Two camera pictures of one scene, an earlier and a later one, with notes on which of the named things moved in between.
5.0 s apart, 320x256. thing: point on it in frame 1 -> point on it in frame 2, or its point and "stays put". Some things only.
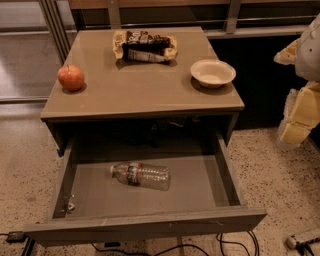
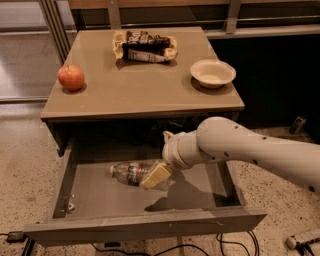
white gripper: [310, 55] -> [171, 152]
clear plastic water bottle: [148, 176] stays put
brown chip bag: [144, 46] stays put
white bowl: [212, 73] stays put
